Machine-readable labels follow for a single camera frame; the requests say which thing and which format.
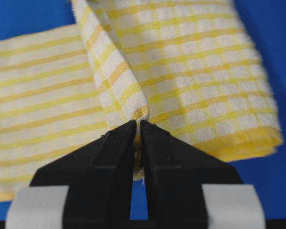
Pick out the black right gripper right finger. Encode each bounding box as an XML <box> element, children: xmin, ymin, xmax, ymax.
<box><xmin>140</xmin><ymin>120</ymin><xmax>242</xmax><ymax>229</ymax></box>

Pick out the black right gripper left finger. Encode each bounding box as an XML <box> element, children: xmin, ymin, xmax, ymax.
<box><xmin>30</xmin><ymin>120</ymin><xmax>136</xmax><ymax>229</ymax></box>

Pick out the yellow checked towel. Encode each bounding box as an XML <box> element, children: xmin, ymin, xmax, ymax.
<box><xmin>0</xmin><ymin>0</ymin><xmax>283</xmax><ymax>202</ymax></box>

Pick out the blue table cloth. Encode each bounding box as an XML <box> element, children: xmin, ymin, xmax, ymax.
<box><xmin>0</xmin><ymin>0</ymin><xmax>286</xmax><ymax>219</ymax></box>

